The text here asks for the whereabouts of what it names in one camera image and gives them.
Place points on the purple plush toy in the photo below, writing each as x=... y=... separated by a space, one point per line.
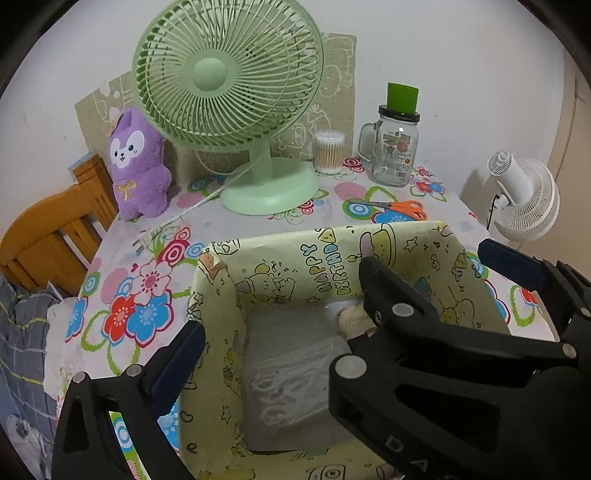
x=138 y=175

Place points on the white clip fan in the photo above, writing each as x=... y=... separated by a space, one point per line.
x=531 y=203

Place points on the beige cartoon wall cloth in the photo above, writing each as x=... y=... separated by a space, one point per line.
x=337 y=69

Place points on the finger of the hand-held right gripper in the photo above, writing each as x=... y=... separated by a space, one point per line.
x=508 y=265
x=378 y=290

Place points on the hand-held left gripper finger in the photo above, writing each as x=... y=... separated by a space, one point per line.
x=178 y=364

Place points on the green plastic cup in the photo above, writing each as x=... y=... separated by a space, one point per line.
x=402 y=97

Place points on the floral tablecloth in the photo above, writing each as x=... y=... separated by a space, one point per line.
x=138 y=300

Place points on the orange scissors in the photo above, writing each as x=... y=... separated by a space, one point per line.
x=406 y=208

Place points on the glass jar mug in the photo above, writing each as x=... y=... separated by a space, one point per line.
x=392 y=157

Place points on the yellow cartoon storage box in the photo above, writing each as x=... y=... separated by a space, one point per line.
x=286 y=258

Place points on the cotton swab container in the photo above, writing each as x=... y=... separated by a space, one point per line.
x=329 y=154

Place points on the beige twine ball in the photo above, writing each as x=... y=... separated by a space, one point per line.
x=353 y=321

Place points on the wooden chair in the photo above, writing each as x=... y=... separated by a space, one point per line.
x=46 y=217

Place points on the green desk fan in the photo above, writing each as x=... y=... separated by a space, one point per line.
x=210 y=69

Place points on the grey plaid blanket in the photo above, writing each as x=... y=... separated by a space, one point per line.
x=23 y=346

